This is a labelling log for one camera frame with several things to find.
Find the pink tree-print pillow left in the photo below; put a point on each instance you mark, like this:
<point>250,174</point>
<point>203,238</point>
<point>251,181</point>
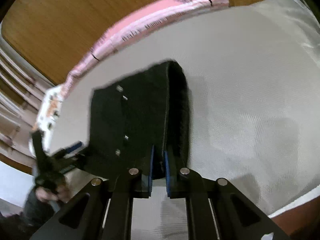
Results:
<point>89,61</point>

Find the person's left hand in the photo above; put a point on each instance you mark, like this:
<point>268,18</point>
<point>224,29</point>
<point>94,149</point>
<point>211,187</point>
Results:
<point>62,194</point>

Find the pink Baby-print pillow right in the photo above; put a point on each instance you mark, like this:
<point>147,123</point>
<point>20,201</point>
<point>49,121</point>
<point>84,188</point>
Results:
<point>147,18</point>

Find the black pants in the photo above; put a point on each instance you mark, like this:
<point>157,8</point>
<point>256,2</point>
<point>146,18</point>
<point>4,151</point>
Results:
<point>136,119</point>

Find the grey bed mat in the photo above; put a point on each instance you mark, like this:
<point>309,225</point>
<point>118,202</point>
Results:
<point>254,108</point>

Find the white floral pillow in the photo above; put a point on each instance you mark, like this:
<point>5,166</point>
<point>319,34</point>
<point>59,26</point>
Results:
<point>48,115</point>

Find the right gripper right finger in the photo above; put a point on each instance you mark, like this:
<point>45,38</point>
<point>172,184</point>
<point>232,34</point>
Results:
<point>185,183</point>

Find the beige curtain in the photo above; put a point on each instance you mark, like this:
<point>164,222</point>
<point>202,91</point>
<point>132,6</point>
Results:
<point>22,91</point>

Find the black sleeved left forearm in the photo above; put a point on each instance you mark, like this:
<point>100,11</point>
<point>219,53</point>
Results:
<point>34,215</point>

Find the wooden headboard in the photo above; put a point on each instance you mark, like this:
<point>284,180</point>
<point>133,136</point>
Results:
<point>53,35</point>

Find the cream satin bedsheet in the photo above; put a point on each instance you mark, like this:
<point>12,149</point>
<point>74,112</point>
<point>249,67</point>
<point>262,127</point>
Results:
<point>296,19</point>

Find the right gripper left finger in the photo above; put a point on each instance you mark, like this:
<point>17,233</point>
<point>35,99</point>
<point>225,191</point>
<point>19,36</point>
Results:
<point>136,182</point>

